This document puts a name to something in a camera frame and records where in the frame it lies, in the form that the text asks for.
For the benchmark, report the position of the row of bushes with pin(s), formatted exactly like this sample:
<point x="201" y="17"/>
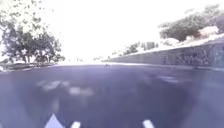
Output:
<point x="140" y="46"/>

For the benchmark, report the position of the grey asphalt road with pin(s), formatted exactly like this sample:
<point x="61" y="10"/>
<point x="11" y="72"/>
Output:
<point x="113" y="100"/>

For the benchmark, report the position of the robot's own part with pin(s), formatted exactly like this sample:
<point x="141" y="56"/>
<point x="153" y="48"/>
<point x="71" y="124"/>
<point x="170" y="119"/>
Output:
<point x="75" y="125"/>
<point x="148" y="124"/>

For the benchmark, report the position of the group of leafy trees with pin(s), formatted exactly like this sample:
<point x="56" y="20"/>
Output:
<point x="30" y="46"/>

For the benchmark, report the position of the stone retaining wall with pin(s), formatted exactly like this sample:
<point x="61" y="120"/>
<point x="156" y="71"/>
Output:
<point x="186" y="56"/>

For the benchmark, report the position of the trees above wall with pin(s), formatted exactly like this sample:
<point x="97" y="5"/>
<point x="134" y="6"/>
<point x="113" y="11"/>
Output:
<point x="186" y="26"/>

